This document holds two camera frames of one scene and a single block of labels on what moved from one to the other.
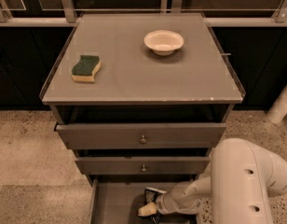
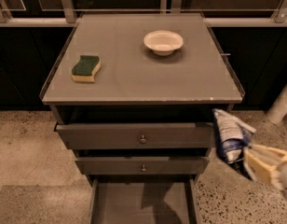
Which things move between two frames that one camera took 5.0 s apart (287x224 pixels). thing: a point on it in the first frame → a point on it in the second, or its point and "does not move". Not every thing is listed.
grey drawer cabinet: x=142 y=101 does not move
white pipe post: x=281 y=105 does not move
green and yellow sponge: x=85 y=68 does not move
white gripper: x=164 y=203 → x=286 y=177
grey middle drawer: x=143 y=164 does not move
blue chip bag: x=150 y=197 → x=233 y=135
